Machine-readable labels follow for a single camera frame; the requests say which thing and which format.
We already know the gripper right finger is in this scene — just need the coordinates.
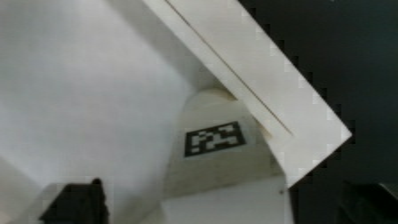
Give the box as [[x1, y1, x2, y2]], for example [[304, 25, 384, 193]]
[[336, 183, 398, 224]]

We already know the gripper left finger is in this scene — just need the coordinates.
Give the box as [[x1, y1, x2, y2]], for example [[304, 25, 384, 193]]
[[23, 178, 110, 224]]

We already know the white table leg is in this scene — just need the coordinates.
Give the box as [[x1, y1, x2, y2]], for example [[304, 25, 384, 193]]
[[137, 87, 297, 224]]

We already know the white square tabletop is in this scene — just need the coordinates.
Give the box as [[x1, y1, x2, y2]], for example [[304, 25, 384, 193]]
[[0, 0, 350, 224]]

